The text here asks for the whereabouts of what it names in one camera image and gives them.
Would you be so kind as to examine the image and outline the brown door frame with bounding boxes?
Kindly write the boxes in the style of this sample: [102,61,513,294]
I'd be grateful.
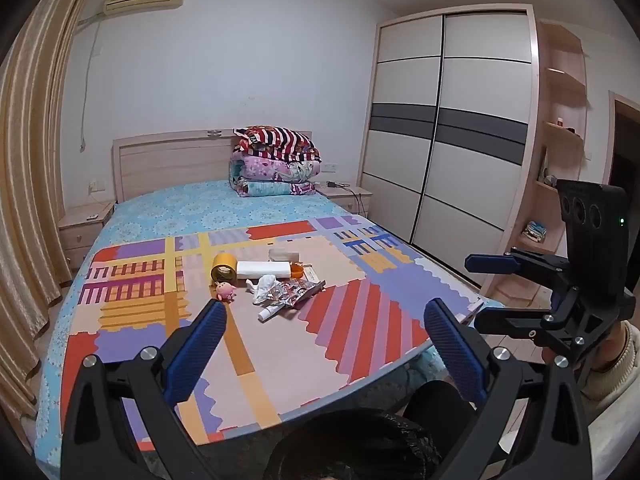
[607,90,640,196]

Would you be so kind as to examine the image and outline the yellow tape roll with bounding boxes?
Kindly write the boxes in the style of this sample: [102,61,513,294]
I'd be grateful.
[210,252,240,285]

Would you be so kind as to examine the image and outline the sliding door wardrobe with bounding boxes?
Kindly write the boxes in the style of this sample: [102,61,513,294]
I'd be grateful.
[356,4,543,288]

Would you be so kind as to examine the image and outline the pale wooden nightstand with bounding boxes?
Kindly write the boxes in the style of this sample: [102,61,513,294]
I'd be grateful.
[57,201,117,271]
[316,185,373,217]

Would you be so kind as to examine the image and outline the white tissue pack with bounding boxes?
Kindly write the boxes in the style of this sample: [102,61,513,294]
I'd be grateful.
[236,260,293,280]

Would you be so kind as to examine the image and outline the striped folded blanket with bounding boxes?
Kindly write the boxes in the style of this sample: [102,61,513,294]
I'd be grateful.
[232,125,321,163]

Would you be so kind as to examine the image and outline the black garbage bag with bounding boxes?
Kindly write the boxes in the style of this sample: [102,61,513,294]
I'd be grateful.
[265,407,443,480]

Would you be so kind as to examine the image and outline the white air conditioner cable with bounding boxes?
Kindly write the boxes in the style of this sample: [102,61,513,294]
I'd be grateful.
[76,12,108,153]

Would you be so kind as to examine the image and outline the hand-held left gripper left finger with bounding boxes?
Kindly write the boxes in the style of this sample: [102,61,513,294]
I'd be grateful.
[60,299,231,480]

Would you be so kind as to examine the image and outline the white tissue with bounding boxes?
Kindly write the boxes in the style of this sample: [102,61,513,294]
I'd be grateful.
[245,275,278,306]

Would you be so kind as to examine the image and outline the colourful foam puzzle mat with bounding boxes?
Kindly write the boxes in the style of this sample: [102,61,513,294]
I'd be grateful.
[62,214,506,453]

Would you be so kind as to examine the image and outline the golden striped curtain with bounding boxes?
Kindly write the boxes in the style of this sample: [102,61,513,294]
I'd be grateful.
[0,0,103,446]

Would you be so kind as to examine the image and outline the black charger cable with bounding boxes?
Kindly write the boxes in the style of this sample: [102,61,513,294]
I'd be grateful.
[326,180,362,211]

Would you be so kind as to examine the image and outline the grey zipped garment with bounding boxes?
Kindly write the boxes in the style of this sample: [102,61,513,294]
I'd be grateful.
[585,400,640,480]

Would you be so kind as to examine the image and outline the pale wooden corner shelf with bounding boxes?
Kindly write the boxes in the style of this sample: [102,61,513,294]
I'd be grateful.
[480,20,588,306]

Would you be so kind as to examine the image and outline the pale wooden headboard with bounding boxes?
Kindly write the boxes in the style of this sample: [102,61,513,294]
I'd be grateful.
[111,129,313,206]

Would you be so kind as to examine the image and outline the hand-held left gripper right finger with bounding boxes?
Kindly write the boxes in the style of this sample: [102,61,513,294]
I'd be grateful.
[424,297,596,480]

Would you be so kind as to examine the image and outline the red silver snack wrapper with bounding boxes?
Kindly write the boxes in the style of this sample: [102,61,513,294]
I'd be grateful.
[270,280,326,311]

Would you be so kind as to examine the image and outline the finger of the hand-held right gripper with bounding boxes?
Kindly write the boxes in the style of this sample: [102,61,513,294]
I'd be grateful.
[464,247,571,277]
[474,305,557,347]

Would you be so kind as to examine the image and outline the blue printed folded quilt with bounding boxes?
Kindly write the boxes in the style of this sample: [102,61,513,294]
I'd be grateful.
[234,179,319,199]

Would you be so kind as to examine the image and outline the person's right forearm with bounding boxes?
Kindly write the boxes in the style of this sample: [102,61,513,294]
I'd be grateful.
[580,320,640,411]

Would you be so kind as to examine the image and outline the pink printed folded quilt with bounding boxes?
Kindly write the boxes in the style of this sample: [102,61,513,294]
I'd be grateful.
[229,152,323,182]

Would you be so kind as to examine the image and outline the bed with blue floral sheet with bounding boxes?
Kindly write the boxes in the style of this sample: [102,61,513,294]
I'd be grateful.
[35,180,506,456]

